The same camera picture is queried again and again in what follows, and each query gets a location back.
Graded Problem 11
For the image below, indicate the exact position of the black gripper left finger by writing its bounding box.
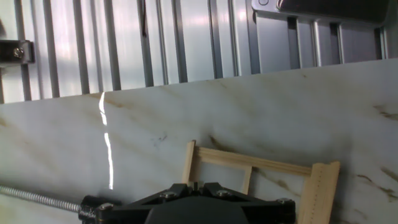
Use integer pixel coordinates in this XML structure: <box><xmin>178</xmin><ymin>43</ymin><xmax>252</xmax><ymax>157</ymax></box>
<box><xmin>93</xmin><ymin>182</ymin><xmax>195</xmax><ymax>224</ymax></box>

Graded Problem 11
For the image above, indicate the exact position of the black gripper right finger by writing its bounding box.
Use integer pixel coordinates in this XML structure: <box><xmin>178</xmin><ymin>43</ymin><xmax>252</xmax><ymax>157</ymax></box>
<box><xmin>198</xmin><ymin>182</ymin><xmax>297</xmax><ymax>224</ymax></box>

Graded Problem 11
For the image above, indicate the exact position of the wooden sliding window sash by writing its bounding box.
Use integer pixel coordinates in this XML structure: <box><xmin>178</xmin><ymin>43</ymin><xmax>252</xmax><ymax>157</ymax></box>
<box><xmin>197</xmin><ymin>161</ymin><xmax>253</xmax><ymax>195</ymax></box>

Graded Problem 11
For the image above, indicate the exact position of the silver flexible metal conduit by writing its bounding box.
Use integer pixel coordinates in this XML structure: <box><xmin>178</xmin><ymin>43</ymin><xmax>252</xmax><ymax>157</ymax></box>
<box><xmin>0</xmin><ymin>184</ymin><xmax>123</xmax><ymax>223</ymax></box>

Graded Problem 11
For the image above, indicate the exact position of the marble pattern board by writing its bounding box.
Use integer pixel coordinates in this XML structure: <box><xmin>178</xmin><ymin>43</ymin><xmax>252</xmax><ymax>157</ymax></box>
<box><xmin>0</xmin><ymin>57</ymin><xmax>398</xmax><ymax>224</ymax></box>

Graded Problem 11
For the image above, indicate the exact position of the wooden window frame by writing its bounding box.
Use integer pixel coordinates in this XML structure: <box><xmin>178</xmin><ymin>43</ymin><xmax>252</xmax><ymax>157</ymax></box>
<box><xmin>181</xmin><ymin>139</ymin><xmax>341</xmax><ymax>224</ymax></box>

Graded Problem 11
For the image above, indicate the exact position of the black metal bracket with screw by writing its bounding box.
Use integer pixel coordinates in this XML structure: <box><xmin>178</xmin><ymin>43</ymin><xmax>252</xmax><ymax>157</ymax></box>
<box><xmin>0</xmin><ymin>39</ymin><xmax>35</xmax><ymax>68</ymax></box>

